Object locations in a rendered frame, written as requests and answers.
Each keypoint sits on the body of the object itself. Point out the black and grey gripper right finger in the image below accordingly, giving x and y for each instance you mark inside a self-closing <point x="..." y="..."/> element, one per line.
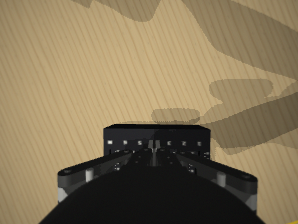
<point x="243" y="185"/>

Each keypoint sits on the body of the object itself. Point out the black lighting desk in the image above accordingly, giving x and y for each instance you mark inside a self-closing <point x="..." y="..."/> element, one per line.
<point x="191" y="138"/>

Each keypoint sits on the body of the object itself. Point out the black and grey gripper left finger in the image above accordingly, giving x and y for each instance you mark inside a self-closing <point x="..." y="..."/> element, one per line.
<point x="71" y="178"/>

